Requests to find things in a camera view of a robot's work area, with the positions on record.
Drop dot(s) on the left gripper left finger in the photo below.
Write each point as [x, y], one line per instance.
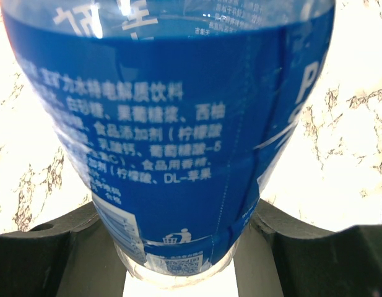
[72, 255]

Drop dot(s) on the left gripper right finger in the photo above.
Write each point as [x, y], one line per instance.
[279, 255]

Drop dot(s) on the clear bottle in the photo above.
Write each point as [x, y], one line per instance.
[173, 113]

